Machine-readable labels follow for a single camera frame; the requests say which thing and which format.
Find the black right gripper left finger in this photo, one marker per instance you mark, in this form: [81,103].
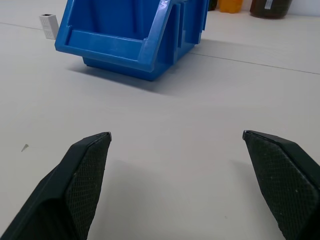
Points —
[62,190]

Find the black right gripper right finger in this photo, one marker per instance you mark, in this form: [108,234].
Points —
[282,180]

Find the small white box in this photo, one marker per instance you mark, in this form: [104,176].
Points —
[48,26]

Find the blue plastic storage bin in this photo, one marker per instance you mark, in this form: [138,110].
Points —
[125,37]

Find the dark brown glass jar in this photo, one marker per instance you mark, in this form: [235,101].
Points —
[270,8]

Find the yellow container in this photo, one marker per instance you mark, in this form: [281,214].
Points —
[230,5]

